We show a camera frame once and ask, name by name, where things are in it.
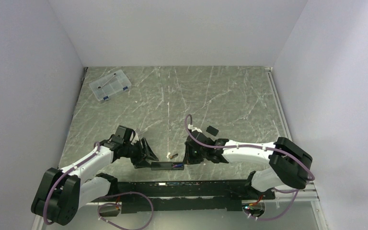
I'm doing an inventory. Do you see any aluminium side rail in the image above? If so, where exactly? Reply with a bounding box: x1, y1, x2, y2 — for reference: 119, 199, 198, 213
264, 67, 292, 140

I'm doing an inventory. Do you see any black gold AAA battery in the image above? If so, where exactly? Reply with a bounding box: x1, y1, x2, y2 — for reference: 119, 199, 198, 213
169, 153, 178, 159

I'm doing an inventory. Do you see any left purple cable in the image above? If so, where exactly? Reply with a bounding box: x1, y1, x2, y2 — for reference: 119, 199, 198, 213
43, 141, 102, 224

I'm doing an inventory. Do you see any black remote control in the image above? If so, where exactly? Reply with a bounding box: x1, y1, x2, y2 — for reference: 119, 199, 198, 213
151, 161, 184, 171

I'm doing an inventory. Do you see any black remote battery cover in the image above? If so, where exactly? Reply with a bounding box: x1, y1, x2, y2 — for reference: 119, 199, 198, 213
206, 126, 219, 137

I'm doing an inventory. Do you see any clear plastic organizer box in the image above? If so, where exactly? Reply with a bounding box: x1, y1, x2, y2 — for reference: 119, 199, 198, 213
89, 69, 132, 103

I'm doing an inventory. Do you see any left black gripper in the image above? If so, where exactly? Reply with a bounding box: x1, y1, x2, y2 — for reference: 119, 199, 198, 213
123, 138, 159, 169

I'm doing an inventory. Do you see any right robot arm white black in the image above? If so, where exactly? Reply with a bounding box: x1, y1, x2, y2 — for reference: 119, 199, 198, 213
184, 131, 315, 199

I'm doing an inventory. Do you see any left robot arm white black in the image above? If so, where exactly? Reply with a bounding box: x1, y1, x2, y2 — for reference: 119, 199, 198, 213
31, 126, 159, 226

